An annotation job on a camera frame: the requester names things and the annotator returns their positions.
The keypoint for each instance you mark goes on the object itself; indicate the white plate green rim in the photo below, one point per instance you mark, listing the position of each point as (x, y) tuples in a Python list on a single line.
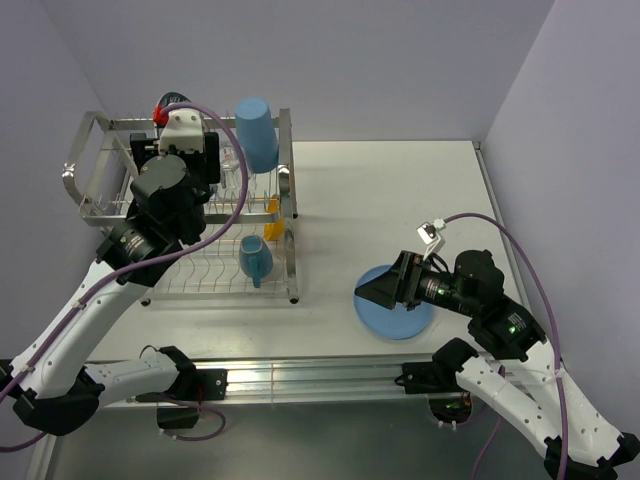
[(171, 98)]

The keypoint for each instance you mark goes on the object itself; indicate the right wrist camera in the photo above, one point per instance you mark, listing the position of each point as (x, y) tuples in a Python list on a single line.
[(430, 234)]

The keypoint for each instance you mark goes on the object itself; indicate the stainless steel dish rack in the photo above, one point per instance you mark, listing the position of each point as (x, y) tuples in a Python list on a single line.
[(97, 176)]

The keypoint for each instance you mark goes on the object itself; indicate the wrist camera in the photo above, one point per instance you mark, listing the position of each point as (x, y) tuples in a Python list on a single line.
[(181, 130), (430, 234)]

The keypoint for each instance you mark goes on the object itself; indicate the clear drinking glass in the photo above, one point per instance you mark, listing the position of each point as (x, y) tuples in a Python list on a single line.
[(231, 177)]

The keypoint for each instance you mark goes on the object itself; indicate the blue mug white inside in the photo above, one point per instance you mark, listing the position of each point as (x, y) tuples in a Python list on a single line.
[(255, 258)]

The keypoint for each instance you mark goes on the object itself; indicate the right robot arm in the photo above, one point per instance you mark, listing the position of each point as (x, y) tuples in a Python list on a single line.
[(510, 366)]

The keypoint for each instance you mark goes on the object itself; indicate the tall blue plastic cup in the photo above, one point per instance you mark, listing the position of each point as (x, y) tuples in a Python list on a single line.
[(256, 134)]

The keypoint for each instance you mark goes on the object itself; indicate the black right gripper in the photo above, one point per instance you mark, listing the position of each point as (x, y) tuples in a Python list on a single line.
[(383, 289)]

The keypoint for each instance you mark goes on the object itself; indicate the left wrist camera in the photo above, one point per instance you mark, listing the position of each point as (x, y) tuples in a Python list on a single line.
[(181, 130)]

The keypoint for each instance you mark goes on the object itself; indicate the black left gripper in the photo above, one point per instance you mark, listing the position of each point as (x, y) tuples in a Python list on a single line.
[(205, 162)]

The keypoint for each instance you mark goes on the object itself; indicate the aluminium mounting rail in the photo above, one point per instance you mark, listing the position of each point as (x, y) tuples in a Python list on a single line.
[(300, 380)]

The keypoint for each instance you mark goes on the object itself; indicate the blue plate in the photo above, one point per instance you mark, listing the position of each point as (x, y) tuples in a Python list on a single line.
[(396, 324)]

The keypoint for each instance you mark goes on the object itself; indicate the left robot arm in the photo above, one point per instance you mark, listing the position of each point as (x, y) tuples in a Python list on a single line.
[(130, 261)]

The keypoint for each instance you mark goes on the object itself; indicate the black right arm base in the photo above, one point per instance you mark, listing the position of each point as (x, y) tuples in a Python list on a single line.
[(448, 403)]

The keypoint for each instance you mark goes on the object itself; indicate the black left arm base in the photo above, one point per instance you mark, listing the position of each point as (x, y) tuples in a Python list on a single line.
[(180, 408)]

